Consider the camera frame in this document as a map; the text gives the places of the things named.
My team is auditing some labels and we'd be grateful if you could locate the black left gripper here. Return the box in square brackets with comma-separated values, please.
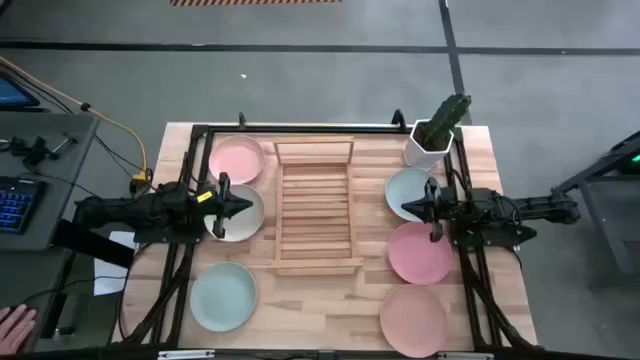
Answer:
[198, 172, 255, 240]

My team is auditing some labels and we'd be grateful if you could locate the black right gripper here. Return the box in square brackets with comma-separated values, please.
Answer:
[401, 178, 458, 243]

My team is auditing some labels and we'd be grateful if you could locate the light blue plate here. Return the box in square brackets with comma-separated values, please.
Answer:
[384, 166, 439, 224]

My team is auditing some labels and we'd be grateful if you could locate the pale pink plate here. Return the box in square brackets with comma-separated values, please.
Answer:
[208, 134, 267, 186]

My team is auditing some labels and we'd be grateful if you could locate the bright pink plate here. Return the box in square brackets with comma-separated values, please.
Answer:
[387, 221, 454, 287]

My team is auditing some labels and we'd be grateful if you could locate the wooden slatted shelf rack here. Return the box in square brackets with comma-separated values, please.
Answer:
[272, 135, 365, 277]

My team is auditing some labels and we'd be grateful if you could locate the cream white plate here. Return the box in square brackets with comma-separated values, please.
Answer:
[203, 183, 266, 244]

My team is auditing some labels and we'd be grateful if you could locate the white hexagonal plant pot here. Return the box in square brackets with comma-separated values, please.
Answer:
[403, 118, 455, 171]

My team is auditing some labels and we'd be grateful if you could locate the green cactus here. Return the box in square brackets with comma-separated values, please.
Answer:
[422, 92, 473, 153]

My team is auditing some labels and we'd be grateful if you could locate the pale green plate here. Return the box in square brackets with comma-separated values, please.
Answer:
[189, 261, 259, 334]

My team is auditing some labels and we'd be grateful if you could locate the salmon pink plate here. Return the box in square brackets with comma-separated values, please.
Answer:
[379, 283, 450, 359]

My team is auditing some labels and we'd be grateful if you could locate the black flat panel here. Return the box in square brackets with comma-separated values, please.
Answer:
[52, 218, 136, 269]

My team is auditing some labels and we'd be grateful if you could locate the white paper sheet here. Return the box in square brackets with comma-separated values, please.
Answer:
[93, 230, 137, 297]

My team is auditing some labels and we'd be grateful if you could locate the grey side desk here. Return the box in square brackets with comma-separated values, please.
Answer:
[0, 110, 101, 351]

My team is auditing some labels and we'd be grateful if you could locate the grey metal cart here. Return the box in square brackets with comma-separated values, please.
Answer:
[552, 130, 640, 289]

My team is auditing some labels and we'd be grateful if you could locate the black tool on desk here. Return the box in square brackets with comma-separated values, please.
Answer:
[8, 133, 79, 166]

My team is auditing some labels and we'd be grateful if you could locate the backlit black keyboard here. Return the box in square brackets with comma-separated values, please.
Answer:
[0, 175, 47, 236]

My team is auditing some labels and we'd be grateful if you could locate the black-framed display screen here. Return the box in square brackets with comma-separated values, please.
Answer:
[0, 72, 41, 111]

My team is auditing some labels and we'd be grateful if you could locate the person's hand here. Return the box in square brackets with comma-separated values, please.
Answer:
[0, 303, 39, 354]

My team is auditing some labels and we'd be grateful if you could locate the black aluminium table frame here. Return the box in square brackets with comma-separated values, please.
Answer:
[112, 123, 539, 351]

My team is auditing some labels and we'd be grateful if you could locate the yellow cable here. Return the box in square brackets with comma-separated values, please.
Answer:
[0, 55, 151, 184]

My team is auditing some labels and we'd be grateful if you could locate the silver metal bracket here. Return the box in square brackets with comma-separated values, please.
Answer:
[437, 352, 495, 360]
[157, 349, 216, 360]

